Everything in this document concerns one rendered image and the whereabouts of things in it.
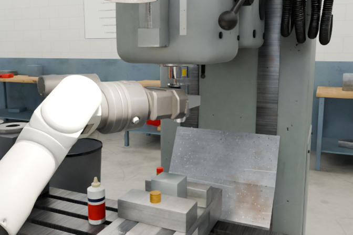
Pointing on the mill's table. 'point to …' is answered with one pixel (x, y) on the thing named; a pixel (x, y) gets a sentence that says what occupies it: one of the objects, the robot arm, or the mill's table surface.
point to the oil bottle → (96, 203)
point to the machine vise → (195, 191)
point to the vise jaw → (158, 210)
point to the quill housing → (185, 22)
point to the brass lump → (155, 196)
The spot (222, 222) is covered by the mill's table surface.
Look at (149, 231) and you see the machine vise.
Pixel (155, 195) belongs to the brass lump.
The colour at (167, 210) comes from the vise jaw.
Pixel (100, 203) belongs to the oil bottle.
